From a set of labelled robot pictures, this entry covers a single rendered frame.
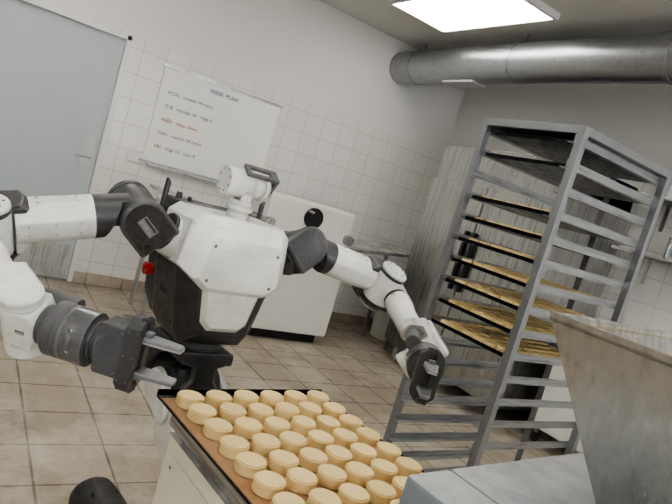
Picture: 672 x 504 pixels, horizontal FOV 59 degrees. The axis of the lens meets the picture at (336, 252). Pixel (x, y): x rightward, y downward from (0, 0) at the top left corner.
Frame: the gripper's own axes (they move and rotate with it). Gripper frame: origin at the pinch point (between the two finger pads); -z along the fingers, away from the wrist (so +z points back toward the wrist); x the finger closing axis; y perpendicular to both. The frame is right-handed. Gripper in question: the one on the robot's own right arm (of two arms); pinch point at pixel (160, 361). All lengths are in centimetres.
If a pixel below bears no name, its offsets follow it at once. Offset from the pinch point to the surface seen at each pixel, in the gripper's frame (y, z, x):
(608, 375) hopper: -44, -46, 26
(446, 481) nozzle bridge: -44, -37, 15
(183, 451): 13.1, -4.3, -19.7
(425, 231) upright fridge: 449, -62, 20
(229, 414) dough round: 15.1, -10.1, -11.2
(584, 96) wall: 468, -162, 176
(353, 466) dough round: 9.8, -33.9, -10.9
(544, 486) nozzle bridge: -39, -46, 15
